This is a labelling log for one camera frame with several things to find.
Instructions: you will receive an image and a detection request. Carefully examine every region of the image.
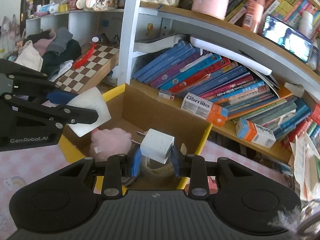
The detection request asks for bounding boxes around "pink plush toy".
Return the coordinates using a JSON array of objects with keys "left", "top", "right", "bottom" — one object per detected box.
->
[{"left": 90, "top": 128, "right": 133, "bottom": 162}]

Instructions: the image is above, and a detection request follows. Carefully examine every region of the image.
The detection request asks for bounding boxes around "white wooden bookshelf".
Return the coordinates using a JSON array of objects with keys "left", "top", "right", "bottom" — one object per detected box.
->
[{"left": 25, "top": 0, "right": 320, "bottom": 165}]

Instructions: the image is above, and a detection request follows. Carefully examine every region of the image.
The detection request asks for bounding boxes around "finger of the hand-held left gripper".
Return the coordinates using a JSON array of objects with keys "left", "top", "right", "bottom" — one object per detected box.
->
[
  {"left": 0, "top": 59, "right": 79, "bottom": 105},
  {"left": 0, "top": 93, "right": 99, "bottom": 130}
]

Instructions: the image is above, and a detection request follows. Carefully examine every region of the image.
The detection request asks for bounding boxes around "pile of papers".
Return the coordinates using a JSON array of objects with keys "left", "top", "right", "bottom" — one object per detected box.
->
[{"left": 291, "top": 129, "right": 320, "bottom": 201}]

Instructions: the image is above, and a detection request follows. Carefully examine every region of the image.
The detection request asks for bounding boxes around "shelf of yellow spined books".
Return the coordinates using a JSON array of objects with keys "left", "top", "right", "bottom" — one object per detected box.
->
[{"left": 225, "top": 0, "right": 320, "bottom": 38}]

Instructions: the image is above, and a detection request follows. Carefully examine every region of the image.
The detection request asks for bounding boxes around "orange white cardboard box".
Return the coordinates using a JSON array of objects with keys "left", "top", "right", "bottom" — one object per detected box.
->
[
  {"left": 180, "top": 92, "right": 229, "bottom": 127},
  {"left": 235, "top": 117, "right": 277, "bottom": 147}
]

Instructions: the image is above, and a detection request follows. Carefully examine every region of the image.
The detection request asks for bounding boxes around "white charger plug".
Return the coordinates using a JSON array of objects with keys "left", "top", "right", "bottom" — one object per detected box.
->
[{"left": 131, "top": 128, "right": 175, "bottom": 164}]

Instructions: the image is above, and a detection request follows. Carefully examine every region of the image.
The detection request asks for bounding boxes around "row of blue red books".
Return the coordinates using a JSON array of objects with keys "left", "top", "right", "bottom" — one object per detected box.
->
[{"left": 131, "top": 40, "right": 320, "bottom": 153}]

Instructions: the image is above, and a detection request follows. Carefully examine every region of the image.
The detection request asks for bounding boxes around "yellow cardboard box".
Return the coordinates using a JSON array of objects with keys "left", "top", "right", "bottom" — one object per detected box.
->
[{"left": 58, "top": 83, "right": 213, "bottom": 196}]

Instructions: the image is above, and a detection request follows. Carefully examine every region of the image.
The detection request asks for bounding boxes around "orange pink bottle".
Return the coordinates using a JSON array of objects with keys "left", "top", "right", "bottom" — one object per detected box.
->
[{"left": 241, "top": 0, "right": 266, "bottom": 34}]

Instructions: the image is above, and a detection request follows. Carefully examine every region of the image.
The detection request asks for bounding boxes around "small white red box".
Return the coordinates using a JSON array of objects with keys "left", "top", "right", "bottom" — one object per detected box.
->
[{"left": 158, "top": 89, "right": 176, "bottom": 100}]

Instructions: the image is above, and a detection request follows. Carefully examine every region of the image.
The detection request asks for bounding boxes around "grey tape roll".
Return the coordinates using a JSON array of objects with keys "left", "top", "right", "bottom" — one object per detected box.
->
[{"left": 122, "top": 155, "right": 191, "bottom": 187}]

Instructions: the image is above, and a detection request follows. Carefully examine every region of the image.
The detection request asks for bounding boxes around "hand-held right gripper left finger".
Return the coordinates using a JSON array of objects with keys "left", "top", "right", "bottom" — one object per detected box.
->
[{"left": 59, "top": 149, "right": 142, "bottom": 199}]

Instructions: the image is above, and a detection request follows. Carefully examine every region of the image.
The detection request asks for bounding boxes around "white card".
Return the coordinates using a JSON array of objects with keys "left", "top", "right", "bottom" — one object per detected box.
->
[{"left": 67, "top": 87, "right": 112, "bottom": 138}]

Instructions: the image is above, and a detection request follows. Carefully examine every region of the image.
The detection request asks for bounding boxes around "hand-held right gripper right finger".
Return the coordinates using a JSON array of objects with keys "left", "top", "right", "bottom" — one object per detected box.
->
[{"left": 171, "top": 146, "right": 253, "bottom": 199}]

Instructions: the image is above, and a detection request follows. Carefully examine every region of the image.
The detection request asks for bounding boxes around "red tassel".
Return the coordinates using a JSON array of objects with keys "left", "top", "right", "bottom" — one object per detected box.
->
[{"left": 72, "top": 37, "right": 99, "bottom": 69}]

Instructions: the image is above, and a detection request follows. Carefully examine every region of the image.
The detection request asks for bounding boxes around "smartphone with lit screen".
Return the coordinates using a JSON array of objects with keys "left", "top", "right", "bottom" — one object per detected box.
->
[{"left": 262, "top": 13, "right": 314, "bottom": 64}]

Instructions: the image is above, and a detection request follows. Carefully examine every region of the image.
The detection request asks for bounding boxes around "pink checked desktop mat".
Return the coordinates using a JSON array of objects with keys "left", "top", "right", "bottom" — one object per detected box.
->
[{"left": 0, "top": 136, "right": 295, "bottom": 240}]

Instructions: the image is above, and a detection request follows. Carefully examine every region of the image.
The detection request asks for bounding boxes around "wooden chessboard box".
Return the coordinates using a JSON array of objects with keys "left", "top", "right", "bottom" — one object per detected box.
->
[{"left": 53, "top": 43, "right": 120, "bottom": 94}]

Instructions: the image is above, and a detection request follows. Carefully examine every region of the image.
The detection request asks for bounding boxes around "white lamp bar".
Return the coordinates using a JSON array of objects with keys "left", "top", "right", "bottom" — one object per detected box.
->
[{"left": 190, "top": 36, "right": 273, "bottom": 76}]

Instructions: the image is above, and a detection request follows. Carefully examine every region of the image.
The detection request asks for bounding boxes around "pile of clothes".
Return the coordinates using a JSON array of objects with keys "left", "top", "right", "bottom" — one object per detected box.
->
[{"left": 13, "top": 27, "right": 82, "bottom": 82}]

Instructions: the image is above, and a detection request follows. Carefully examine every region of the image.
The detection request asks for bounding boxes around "white open book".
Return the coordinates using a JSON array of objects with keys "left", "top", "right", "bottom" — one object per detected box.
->
[{"left": 133, "top": 33, "right": 191, "bottom": 53}]

